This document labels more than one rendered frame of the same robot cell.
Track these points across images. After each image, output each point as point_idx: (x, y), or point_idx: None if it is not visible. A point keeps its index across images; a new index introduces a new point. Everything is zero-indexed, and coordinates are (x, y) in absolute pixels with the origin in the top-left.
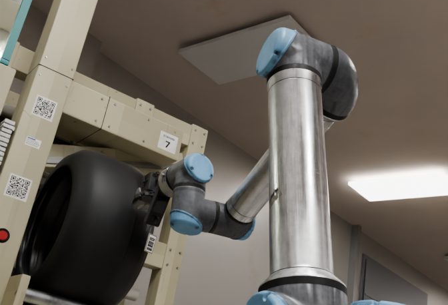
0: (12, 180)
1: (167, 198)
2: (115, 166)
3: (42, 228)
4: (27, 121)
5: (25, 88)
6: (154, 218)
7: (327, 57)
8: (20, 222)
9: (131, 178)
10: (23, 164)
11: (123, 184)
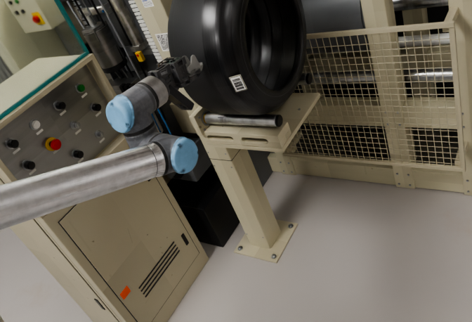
0: (159, 39)
1: (171, 95)
2: (184, 13)
3: (256, 1)
4: None
5: None
6: (180, 107)
7: None
8: None
9: (197, 22)
10: (155, 23)
11: (189, 39)
